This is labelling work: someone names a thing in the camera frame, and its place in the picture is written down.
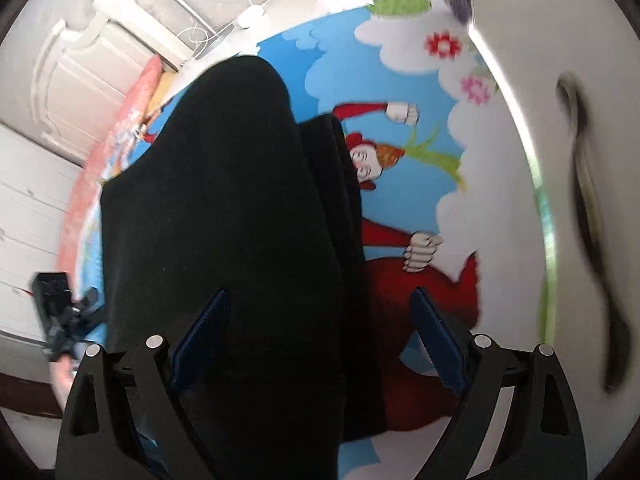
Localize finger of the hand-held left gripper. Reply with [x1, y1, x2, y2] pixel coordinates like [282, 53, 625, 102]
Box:
[70, 287, 103, 322]
[51, 327, 98, 362]

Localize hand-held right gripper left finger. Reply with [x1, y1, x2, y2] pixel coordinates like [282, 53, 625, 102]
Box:
[55, 287, 233, 480]

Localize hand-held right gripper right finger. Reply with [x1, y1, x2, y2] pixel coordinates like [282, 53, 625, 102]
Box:
[410, 287, 588, 480]

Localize black pants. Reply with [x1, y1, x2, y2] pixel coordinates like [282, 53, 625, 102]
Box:
[100, 55, 388, 480]

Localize pink printed pillow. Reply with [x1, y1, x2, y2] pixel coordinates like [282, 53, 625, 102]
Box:
[55, 55, 163, 281]

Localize white headboard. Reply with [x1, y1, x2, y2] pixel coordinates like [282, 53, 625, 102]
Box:
[30, 0, 216, 166]

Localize grey round disc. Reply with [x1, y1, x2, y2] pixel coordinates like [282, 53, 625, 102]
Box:
[207, 22, 241, 53]

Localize cartoon printed bed sheet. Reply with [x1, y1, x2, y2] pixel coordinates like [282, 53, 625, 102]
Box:
[55, 2, 556, 480]

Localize white bedside cabinet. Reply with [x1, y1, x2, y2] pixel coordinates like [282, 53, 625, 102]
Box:
[462, 0, 640, 461]

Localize dark metal cabinet handle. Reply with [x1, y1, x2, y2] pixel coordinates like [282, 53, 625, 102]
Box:
[556, 72, 633, 393]

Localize white charger with cable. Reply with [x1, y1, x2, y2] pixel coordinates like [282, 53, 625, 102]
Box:
[177, 0, 273, 56]

